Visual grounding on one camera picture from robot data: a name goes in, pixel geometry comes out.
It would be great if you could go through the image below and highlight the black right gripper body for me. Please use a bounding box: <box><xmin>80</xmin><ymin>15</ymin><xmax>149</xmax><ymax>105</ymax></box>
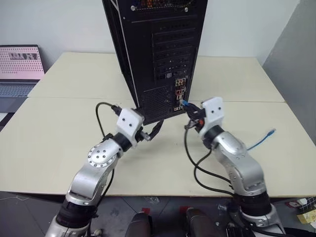
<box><xmin>187</xmin><ymin>106</ymin><xmax>207</xmax><ymax>133</ymax></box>

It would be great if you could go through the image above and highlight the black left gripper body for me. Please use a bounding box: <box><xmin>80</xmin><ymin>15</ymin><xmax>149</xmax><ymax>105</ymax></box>
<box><xmin>134</xmin><ymin>122</ymin><xmax>152</xmax><ymax>144</ymax></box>

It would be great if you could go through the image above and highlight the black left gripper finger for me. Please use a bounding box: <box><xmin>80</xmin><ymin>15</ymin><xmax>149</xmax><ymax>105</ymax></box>
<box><xmin>149</xmin><ymin>120</ymin><xmax>164</xmax><ymax>142</ymax></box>
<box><xmin>149</xmin><ymin>120</ymin><xmax>161</xmax><ymax>138</ymax></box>

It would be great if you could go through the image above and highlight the blue ethernet cable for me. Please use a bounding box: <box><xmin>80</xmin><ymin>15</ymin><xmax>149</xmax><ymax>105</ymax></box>
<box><xmin>181</xmin><ymin>99</ymin><xmax>277</xmax><ymax>151</ymax></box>

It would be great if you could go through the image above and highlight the black computer tower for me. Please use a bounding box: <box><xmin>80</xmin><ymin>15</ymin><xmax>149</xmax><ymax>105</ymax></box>
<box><xmin>102</xmin><ymin>0</ymin><xmax>208</xmax><ymax>126</ymax></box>

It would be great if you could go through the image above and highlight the dark rounded shape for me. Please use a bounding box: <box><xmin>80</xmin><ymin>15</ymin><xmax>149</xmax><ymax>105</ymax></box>
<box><xmin>185</xmin><ymin>207</ymin><xmax>212</xmax><ymax>237</ymax></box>
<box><xmin>125</xmin><ymin>212</ymin><xmax>152</xmax><ymax>237</ymax></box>

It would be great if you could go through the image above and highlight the grey open laptop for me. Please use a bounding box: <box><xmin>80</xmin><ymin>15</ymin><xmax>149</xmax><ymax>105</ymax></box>
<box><xmin>0</xmin><ymin>44</ymin><xmax>46</xmax><ymax>132</ymax></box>

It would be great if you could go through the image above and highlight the yellow cardboard box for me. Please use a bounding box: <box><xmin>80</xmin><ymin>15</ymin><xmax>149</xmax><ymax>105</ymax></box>
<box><xmin>296</xmin><ymin>197</ymin><xmax>316</xmax><ymax>224</ymax></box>

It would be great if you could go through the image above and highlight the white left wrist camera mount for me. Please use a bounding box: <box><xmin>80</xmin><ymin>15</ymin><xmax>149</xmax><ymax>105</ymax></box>
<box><xmin>116</xmin><ymin>108</ymin><xmax>145</xmax><ymax>149</ymax></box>

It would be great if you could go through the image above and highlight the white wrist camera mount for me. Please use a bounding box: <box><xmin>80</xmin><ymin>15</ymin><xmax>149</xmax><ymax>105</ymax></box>
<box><xmin>116</xmin><ymin>108</ymin><xmax>145</xmax><ymax>149</ymax></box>
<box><xmin>198</xmin><ymin>97</ymin><xmax>225</xmax><ymax>139</ymax></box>

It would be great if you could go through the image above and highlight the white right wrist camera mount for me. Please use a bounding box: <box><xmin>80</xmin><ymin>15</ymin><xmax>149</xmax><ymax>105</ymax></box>
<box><xmin>198</xmin><ymin>97</ymin><xmax>225</xmax><ymax>139</ymax></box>

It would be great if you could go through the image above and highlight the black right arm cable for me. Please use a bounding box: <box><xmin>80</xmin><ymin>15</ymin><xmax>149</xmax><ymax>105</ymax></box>
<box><xmin>183</xmin><ymin>119</ymin><xmax>238</xmax><ymax>198</ymax></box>

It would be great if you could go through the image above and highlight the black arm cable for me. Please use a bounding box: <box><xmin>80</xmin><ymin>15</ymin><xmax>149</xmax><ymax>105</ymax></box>
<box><xmin>95</xmin><ymin>102</ymin><xmax>122</xmax><ymax>198</ymax></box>
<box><xmin>183</xmin><ymin>119</ymin><xmax>238</xmax><ymax>198</ymax></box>

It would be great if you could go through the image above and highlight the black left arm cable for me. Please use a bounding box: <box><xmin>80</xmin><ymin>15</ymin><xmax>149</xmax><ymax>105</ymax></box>
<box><xmin>95</xmin><ymin>102</ymin><xmax>122</xmax><ymax>198</ymax></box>

